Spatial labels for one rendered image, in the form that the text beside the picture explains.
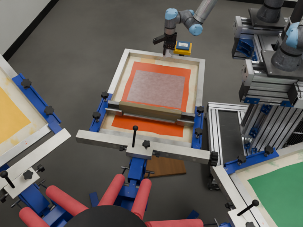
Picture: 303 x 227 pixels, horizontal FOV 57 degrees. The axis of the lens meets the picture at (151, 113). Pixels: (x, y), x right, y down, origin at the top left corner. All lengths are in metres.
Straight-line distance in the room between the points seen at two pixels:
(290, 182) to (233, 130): 1.18
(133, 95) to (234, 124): 1.25
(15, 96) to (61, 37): 2.72
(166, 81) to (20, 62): 2.34
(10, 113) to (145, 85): 0.84
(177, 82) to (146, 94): 0.24
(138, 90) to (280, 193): 1.00
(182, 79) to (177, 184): 1.00
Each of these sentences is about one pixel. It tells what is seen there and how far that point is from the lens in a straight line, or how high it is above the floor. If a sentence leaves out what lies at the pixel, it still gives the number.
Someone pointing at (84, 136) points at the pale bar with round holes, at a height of 1.04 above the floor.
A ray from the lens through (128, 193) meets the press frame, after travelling 1.27.
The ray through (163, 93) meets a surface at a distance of 1.79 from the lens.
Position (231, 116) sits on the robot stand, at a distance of 2.78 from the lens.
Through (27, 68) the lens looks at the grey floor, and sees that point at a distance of 3.70.
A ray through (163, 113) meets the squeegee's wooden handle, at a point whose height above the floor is 1.04.
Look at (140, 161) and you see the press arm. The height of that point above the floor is 1.04.
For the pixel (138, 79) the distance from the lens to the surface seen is 1.88.
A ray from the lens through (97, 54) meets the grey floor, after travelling 3.72.
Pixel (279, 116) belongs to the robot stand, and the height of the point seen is 0.69.
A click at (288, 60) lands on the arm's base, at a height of 1.32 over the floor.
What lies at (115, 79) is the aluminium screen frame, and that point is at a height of 0.99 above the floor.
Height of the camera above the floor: 2.20
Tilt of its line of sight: 48 degrees down
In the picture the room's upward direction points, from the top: 3 degrees clockwise
